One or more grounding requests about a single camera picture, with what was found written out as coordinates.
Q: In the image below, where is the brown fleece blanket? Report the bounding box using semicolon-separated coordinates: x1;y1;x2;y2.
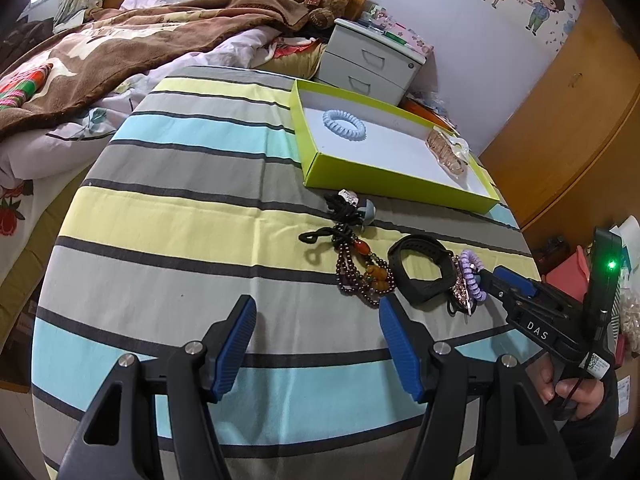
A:
0;0;313;141

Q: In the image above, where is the black wristband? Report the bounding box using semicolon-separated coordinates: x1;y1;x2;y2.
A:
387;234;458;306

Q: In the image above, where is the striped tablecloth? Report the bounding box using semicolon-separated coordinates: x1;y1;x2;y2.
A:
31;65;546;480

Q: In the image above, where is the green cardboard box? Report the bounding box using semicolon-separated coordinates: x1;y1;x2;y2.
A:
291;79;501;215

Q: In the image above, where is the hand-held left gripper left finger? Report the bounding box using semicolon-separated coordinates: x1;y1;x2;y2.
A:
47;294;258;480

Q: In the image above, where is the black hair tie with charm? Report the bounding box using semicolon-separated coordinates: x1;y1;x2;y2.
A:
325;189;378;228

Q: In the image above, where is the wooden wardrobe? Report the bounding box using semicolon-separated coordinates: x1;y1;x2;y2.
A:
480;0;640;246

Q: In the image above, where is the pink transparent hair claw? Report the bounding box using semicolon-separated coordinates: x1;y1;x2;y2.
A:
425;127;472;179

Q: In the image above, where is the yellow bed mattress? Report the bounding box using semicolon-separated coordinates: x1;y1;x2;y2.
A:
260;40;326;81

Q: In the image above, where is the red green plaid cloth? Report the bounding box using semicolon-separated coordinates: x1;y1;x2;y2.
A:
0;63;53;116

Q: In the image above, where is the grey drawer nightstand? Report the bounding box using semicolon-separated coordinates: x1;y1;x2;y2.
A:
312;18;427;107

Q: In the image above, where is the pink floral box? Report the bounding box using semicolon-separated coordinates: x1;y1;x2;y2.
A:
385;22;435;56

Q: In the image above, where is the person's right hand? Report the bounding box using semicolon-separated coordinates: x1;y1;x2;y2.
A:
537;360;607;421

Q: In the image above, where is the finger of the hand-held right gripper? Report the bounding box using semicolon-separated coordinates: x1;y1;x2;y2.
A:
491;265;540;301
476;271;508;306

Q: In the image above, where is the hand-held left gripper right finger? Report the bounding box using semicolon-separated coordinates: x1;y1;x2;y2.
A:
378;296;573;480

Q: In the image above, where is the orange box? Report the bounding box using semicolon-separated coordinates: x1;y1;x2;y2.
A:
400;91;458;133

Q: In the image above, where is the dark bead bracelet with cord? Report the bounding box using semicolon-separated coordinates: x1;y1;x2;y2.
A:
298;225;398;308

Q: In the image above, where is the light blue spiral hair tie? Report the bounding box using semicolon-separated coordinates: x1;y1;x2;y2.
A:
322;109;362;136

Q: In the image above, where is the purple spiral hair tie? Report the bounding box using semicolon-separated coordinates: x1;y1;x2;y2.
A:
457;249;488;303

